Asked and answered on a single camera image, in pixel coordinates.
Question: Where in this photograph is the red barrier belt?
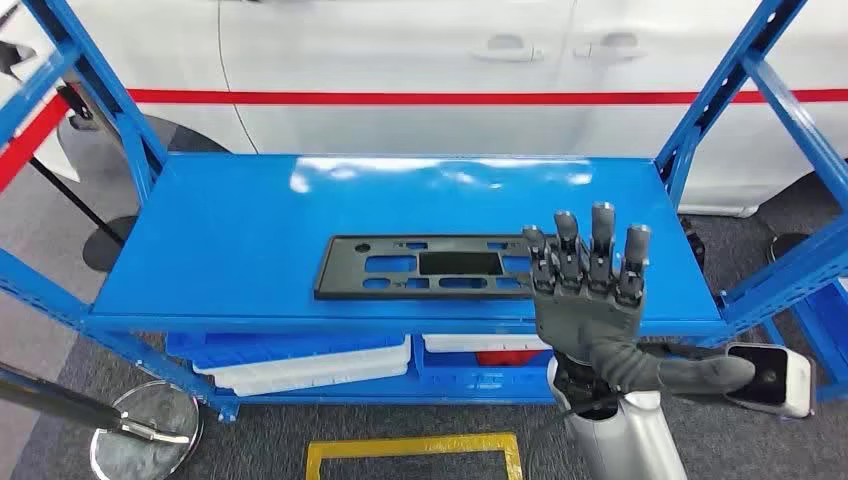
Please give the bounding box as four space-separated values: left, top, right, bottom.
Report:
0 95 72 193

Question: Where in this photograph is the chrome stanchion post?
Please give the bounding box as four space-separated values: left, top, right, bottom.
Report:
0 362 203 480

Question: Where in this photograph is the white car with red stripe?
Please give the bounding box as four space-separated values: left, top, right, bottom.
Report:
0 0 848 220

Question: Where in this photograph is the red item in bin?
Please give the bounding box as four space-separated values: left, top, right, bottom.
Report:
475 351 546 368

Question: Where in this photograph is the black plastic panel part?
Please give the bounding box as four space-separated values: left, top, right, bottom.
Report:
314 235 552 301

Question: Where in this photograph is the black stanchion post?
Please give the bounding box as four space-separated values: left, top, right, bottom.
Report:
29 157 142 274

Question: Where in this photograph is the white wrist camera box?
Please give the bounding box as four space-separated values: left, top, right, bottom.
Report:
725 342 814 420

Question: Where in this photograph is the blue plastic bin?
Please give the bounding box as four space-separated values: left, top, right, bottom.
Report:
165 333 407 371
413 334 558 393

